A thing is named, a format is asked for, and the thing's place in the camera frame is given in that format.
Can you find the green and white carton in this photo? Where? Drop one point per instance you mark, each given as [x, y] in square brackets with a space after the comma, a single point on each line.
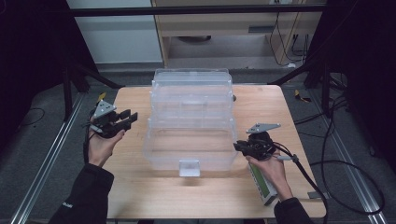
[261, 185]

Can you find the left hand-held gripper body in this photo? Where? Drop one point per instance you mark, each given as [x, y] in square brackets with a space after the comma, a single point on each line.
[104, 123]

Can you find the black metal stand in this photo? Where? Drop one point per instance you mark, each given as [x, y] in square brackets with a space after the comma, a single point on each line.
[325, 90]
[67, 90]

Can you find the light wooden desk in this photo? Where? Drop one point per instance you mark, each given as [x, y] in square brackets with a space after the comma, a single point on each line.
[218, 25]

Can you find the dark curtain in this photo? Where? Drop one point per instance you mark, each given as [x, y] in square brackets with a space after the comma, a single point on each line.
[367, 62]
[31, 62]

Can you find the person's left hand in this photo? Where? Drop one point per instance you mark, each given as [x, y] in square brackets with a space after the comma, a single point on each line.
[101, 149]

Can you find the black horizontal bar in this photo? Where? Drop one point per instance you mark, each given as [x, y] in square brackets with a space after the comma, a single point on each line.
[186, 10]

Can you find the person's right hand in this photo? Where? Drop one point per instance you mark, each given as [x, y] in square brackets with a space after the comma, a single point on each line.
[274, 174]

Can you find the clear plastic storage box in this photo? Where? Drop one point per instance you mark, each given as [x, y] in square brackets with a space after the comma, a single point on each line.
[190, 124]

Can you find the white cabinet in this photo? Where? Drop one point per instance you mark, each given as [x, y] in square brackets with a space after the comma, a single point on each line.
[118, 40]

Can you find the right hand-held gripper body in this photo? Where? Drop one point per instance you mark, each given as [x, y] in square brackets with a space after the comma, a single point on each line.
[260, 144]

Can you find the aluminium floor rail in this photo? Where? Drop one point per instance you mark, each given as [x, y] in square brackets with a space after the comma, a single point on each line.
[46, 161]
[345, 155]

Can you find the white plug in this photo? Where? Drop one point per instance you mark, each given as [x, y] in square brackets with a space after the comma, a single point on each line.
[291, 65]

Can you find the yellow and black tape strip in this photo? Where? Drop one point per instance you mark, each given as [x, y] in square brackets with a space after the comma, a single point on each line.
[302, 97]
[102, 96]

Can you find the grey tape piece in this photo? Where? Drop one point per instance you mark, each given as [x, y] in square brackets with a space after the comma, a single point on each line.
[318, 195]

